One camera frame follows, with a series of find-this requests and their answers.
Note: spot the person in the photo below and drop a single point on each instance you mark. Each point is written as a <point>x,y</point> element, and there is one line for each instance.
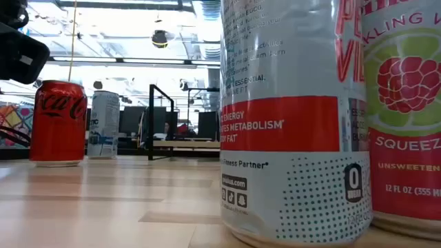
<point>182,130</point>

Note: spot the white blue Celsius can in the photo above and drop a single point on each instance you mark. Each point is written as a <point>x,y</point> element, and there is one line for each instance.
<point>103,120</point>

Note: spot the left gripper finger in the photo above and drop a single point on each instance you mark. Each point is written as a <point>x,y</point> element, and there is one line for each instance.
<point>13,51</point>

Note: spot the raspberry lime Spindrift can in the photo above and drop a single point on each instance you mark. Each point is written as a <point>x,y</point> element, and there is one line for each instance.
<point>406,155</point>

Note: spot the colourful patterned tapestry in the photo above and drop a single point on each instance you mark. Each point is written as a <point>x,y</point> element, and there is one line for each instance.
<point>15,118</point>

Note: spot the black dome ceiling fixture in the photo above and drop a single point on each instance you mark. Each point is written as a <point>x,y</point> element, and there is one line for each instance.
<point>159,39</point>

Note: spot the red Coca-Cola can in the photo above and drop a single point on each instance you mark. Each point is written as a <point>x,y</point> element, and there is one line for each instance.
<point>58,131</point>

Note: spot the wooden shelf with black frame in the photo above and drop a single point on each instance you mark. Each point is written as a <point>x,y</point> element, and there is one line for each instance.
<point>186,144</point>

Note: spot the white red-band Celsius can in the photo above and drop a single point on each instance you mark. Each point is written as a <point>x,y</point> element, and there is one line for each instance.
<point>282,124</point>

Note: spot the black aluminium table frame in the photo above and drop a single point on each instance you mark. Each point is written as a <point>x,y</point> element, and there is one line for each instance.
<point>138,152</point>

